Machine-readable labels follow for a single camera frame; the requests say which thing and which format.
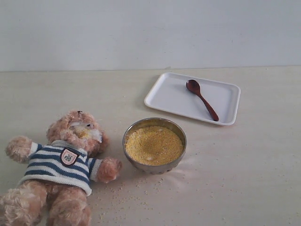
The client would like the dark red wooden spoon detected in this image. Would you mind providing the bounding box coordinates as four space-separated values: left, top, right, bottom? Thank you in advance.
186 80 219 121

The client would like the tan teddy bear striped sweater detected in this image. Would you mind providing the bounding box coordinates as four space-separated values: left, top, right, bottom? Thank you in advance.
0 110 122 226

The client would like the steel bowl of yellow grain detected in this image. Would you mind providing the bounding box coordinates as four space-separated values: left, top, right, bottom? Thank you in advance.
122 118 187 175

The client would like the white rectangular plastic tray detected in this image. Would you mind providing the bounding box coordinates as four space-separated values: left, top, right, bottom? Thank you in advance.
144 72 241 126

